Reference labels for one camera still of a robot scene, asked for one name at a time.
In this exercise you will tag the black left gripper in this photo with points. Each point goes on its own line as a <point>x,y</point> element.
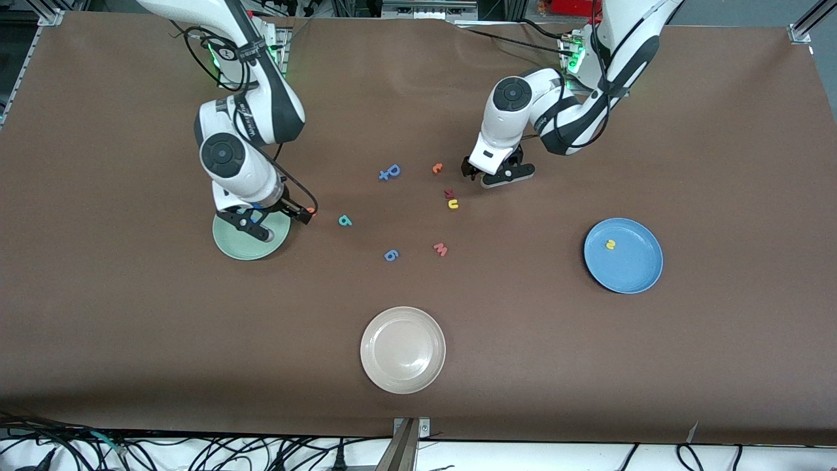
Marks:
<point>470,167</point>

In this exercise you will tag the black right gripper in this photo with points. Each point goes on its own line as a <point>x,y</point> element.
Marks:
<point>288,207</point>

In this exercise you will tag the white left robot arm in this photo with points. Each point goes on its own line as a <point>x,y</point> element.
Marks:
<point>510,118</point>

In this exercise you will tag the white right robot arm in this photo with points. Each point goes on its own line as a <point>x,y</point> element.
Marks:
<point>242,173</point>

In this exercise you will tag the pale green plate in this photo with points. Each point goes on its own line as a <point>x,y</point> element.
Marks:
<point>229,247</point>

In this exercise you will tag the blue foam letter p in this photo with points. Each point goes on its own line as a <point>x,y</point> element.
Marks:
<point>393,171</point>

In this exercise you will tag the pink foam letter w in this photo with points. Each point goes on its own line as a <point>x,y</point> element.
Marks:
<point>441,249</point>

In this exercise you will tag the blue foam digit six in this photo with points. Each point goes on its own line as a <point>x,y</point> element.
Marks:
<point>390,255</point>

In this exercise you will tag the brown paper table cover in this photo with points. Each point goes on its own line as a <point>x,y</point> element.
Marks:
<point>196,327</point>

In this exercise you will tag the black metal rack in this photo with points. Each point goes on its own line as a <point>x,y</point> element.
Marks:
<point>428,8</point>

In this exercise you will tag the beige plate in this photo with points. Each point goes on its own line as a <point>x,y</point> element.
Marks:
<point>403,350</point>

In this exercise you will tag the blue plate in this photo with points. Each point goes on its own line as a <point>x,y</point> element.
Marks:
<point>623,261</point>

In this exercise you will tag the red box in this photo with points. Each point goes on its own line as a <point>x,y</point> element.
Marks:
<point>575,6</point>

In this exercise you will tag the black plug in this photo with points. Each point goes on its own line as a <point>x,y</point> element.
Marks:
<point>339,461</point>

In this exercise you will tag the aluminium profile bar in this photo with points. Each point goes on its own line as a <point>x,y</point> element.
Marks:
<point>807,23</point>

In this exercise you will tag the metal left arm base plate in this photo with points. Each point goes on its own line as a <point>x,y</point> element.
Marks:
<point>567,62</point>

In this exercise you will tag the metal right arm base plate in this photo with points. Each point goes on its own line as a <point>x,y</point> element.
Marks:
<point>282,39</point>

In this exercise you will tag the metal table bracket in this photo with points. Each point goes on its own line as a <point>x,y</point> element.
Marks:
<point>404,445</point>

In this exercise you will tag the aluminium corner bracket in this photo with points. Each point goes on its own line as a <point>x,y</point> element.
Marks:
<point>51,17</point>

